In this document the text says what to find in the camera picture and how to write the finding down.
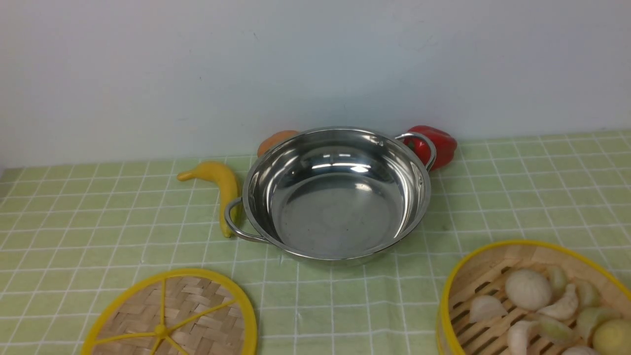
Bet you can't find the yellow rimmed woven steamer lid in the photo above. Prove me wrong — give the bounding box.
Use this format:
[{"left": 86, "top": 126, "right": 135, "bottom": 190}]
[{"left": 80, "top": 268, "right": 258, "bottom": 355}]

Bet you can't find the bamboo steamer with yellow rim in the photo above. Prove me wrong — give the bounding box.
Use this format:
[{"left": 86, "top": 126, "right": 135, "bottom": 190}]
[{"left": 436, "top": 241, "right": 630, "bottom": 355}]

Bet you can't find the stainless steel pot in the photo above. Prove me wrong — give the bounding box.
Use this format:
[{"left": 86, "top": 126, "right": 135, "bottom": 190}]
[{"left": 223, "top": 127, "right": 437, "bottom": 262}]

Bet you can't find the orange carrot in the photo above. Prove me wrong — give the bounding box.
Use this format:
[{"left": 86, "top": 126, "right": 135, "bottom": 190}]
[{"left": 257, "top": 130, "right": 300, "bottom": 157}]

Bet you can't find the yellow banana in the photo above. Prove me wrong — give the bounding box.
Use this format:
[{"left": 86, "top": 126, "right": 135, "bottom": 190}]
[{"left": 176, "top": 160, "right": 241, "bottom": 238}]

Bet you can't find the red bell pepper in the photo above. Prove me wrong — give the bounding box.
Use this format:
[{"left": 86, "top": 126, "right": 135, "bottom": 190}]
[{"left": 403, "top": 125, "right": 457, "bottom": 171}]

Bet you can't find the white dumpling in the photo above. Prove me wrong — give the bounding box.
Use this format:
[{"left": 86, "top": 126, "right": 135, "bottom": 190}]
[
  {"left": 469, "top": 295, "right": 508, "bottom": 323},
  {"left": 536, "top": 284, "right": 580, "bottom": 320}
]

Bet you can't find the round white bun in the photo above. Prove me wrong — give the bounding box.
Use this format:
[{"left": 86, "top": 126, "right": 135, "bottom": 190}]
[
  {"left": 561, "top": 346, "right": 599, "bottom": 355},
  {"left": 504, "top": 268, "right": 553, "bottom": 312}
]

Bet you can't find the green checkered tablecloth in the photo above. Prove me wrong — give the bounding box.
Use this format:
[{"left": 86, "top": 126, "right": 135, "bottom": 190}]
[{"left": 0, "top": 131, "right": 631, "bottom": 355}]

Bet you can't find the green dumpling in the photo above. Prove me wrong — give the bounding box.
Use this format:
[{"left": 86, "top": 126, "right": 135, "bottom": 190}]
[{"left": 537, "top": 315, "right": 576, "bottom": 346}]

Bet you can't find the yellowish round bun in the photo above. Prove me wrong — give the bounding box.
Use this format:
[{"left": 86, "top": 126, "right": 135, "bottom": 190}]
[{"left": 592, "top": 319, "right": 631, "bottom": 355}]

